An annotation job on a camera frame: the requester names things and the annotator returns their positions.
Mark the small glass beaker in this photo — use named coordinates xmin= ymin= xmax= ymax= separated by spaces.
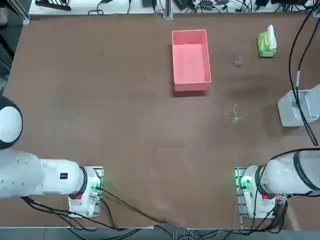
xmin=234 ymin=54 xmax=246 ymax=69

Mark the aluminium post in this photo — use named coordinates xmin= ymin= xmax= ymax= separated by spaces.
xmin=162 ymin=0 xmax=174 ymax=20

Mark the large glass beaker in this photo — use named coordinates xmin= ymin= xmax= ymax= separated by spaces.
xmin=226 ymin=103 xmax=248 ymax=127

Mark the green tissue pack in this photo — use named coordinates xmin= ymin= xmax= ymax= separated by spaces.
xmin=257 ymin=31 xmax=278 ymax=59

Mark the pink plastic bin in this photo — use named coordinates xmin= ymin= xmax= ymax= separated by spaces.
xmin=171 ymin=29 xmax=213 ymax=92

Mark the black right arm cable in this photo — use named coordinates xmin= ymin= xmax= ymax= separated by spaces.
xmin=288 ymin=3 xmax=320 ymax=147

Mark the long dark base cable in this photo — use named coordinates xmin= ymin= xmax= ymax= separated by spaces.
xmin=98 ymin=187 xmax=169 ymax=224

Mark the aluminium frame rail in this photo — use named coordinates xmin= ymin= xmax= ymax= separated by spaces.
xmin=4 ymin=0 xmax=31 ymax=25

